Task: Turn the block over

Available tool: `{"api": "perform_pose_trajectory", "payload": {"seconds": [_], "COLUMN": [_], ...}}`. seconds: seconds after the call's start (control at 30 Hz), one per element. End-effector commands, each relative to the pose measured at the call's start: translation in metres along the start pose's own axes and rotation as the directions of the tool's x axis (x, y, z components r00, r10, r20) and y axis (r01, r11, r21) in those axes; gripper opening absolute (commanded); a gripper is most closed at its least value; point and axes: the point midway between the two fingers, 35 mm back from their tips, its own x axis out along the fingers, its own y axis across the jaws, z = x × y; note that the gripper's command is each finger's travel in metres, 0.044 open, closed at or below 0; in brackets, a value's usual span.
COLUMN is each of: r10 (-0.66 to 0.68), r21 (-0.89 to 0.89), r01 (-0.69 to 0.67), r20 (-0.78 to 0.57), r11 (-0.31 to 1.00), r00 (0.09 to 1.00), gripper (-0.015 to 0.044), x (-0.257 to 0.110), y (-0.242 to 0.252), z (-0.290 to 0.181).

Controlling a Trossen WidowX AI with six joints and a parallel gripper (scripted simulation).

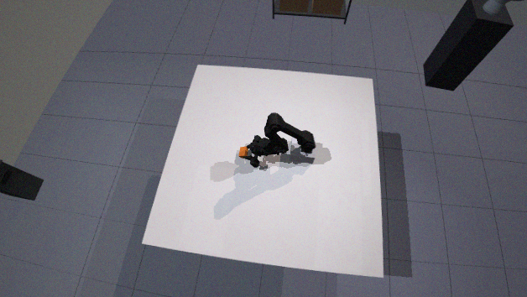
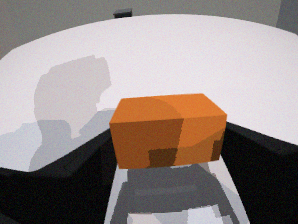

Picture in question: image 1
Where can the orange block with dark square face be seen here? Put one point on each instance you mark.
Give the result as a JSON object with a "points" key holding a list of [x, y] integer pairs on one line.
{"points": [[243, 152]]}

